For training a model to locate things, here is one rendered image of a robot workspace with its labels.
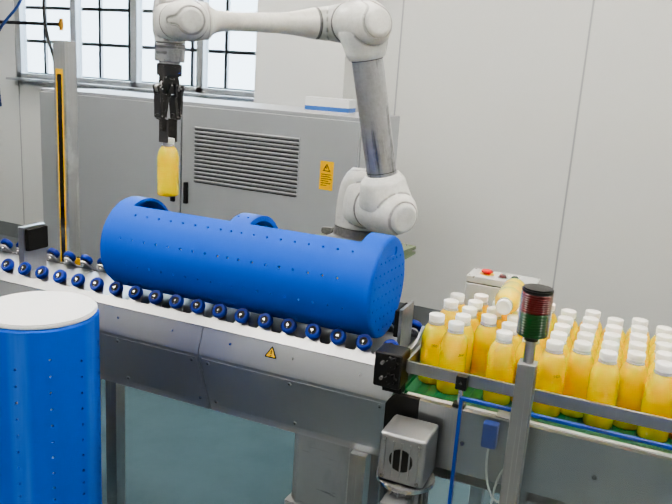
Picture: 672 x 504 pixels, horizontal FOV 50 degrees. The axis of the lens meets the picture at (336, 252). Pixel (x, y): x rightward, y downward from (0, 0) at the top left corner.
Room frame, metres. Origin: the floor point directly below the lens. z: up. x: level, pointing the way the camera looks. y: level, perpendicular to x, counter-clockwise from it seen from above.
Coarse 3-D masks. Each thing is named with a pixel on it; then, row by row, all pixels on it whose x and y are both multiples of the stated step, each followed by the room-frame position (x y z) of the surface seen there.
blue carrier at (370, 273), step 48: (144, 240) 2.06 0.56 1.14; (192, 240) 2.01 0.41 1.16; (240, 240) 1.96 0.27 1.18; (288, 240) 1.92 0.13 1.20; (336, 240) 1.89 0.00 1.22; (384, 240) 1.87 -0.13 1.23; (144, 288) 2.13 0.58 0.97; (192, 288) 2.00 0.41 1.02; (240, 288) 1.93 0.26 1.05; (288, 288) 1.86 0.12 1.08; (336, 288) 1.81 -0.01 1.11; (384, 288) 1.87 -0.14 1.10
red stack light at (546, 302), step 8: (520, 296) 1.41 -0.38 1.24; (528, 296) 1.38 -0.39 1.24; (536, 296) 1.37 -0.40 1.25; (544, 296) 1.38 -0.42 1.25; (552, 296) 1.38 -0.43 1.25; (520, 304) 1.40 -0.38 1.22; (528, 304) 1.38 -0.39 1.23; (536, 304) 1.37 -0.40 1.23; (544, 304) 1.37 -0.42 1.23; (552, 304) 1.39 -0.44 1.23; (528, 312) 1.38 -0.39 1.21; (536, 312) 1.37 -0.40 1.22; (544, 312) 1.37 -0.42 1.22
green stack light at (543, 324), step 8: (520, 312) 1.40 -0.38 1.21; (520, 320) 1.39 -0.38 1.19; (528, 320) 1.38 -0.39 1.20; (536, 320) 1.37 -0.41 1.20; (544, 320) 1.37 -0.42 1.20; (520, 328) 1.39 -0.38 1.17; (528, 328) 1.38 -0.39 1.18; (536, 328) 1.37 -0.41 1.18; (544, 328) 1.37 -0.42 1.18; (528, 336) 1.37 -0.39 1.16; (536, 336) 1.37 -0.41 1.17; (544, 336) 1.38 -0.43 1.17
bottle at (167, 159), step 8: (168, 144) 2.24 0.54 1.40; (160, 152) 2.23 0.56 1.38; (168, 152) 2.23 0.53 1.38; (176, 152) 2.25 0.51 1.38; (160, 160) 2.22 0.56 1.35; (168, 160) 2.22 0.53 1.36; (176, 160) 2.24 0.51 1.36; (160, 168) 2.23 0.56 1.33; (168, 168) 2.22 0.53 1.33; (176, 168) 2.24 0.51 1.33; (160, 176) 2.22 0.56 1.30; (168, 176) 2.22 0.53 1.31; (176, 176) 2.24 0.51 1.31; (160, 184) 2.23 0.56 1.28; (168, 184) 2.22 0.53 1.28; (176, 184) 2.24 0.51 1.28; (160, 192) 2.22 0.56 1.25; (168, 192) 2.22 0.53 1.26; (176, 192) 2.24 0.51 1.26
